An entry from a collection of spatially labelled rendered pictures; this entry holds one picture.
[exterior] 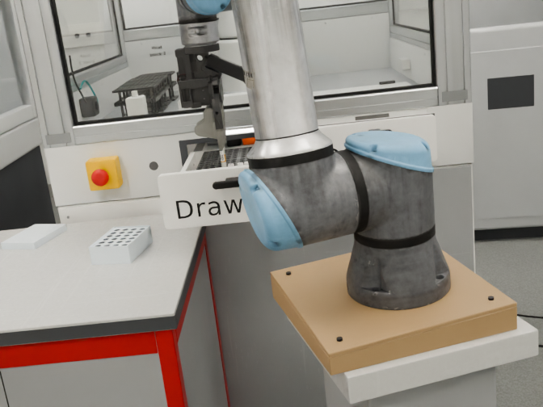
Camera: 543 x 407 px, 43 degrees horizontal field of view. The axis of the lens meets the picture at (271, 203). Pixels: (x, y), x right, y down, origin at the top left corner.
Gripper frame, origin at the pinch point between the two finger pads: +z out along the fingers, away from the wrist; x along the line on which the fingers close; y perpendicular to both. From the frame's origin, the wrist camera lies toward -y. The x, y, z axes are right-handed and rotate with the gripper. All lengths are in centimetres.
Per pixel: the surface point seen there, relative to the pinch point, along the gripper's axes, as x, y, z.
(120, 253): 11.6, 22.0, 17.3
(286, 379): -22, -7, 69
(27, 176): -100, 79, 25
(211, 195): 10.9, 2.9, 7.6
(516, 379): -52, -78, 96
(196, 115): -22.8, 7.4, -2.4
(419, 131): -20.4, -44.3, 6.2
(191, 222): 10.9, 7.5, 12.7
